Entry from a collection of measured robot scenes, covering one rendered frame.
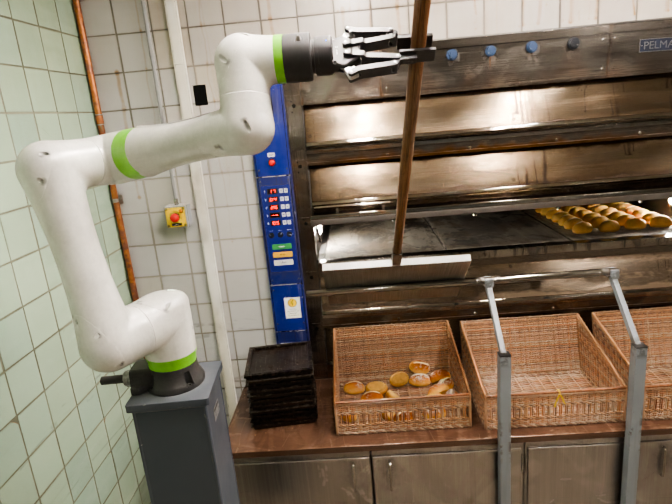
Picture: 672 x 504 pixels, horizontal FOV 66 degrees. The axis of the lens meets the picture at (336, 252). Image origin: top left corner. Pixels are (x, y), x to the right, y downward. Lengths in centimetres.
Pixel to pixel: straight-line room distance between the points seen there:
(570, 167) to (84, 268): 199
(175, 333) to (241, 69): 66
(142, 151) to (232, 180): 121
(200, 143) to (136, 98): 141
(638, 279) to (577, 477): 94
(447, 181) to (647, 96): 90
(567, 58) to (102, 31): 195
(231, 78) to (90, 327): 61
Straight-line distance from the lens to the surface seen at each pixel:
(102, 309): 125
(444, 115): 236
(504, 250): 251
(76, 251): 124
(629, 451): 238
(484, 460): 229
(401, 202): 154
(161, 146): 119
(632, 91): 263
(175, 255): 255
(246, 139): 103
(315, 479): 229
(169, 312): 133
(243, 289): 252
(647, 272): 280
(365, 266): 193
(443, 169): 239
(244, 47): 107
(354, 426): 222
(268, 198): 235
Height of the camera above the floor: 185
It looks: 15 degrees down
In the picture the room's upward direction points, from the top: 5 degrees counter-clockwise
